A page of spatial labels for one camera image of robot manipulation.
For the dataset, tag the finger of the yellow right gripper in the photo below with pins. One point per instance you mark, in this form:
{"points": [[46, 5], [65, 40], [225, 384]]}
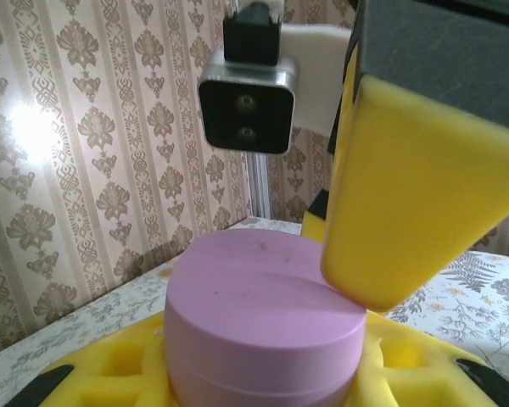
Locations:
{"points": [[316, 224], [407, 191]]}

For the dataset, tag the aluminium frame post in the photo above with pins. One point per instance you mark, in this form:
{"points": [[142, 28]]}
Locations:
{"points": [[258, 186]]}

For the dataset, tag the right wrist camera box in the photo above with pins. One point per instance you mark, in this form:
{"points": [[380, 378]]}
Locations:
{"points": [[246, 114]]}

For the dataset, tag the pink earbuds charging case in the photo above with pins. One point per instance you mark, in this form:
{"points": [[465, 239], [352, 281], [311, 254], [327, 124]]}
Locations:
{"points": [[258, 330]]}

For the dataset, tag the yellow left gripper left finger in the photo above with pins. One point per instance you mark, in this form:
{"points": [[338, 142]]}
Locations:
{"points": [[119, 364]]}

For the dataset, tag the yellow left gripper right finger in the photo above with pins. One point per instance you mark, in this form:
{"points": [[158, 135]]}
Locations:
{"points": [[415, 369]]}

